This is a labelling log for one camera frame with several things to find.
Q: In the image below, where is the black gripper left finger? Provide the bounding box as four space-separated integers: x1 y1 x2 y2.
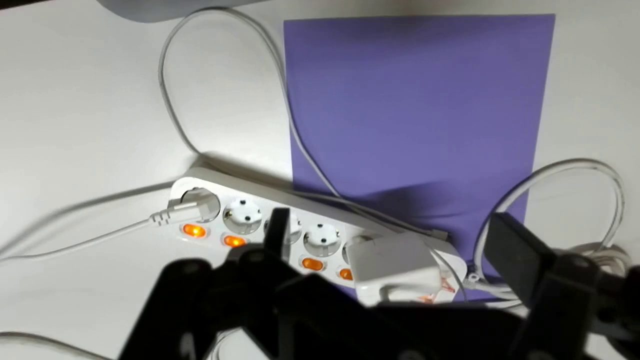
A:
265 208 290 260

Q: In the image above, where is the white power strip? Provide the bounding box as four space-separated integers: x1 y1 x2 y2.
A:
169 167 466 304

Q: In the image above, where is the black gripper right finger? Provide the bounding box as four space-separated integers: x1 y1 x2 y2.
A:
485 215 557 307

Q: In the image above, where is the white power adapter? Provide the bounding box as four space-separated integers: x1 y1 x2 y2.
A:
347 235 443 307

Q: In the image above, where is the thin white adapter cable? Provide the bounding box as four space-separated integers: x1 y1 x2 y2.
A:
158 7 348 203

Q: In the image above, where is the purple paper sheet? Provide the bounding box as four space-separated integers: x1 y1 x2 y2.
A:
282 13 557 281

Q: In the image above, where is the long white power cable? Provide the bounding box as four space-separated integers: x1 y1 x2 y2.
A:
0 157 632 357

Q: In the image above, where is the white plug in strip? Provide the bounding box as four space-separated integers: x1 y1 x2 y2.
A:
150 188 221 227

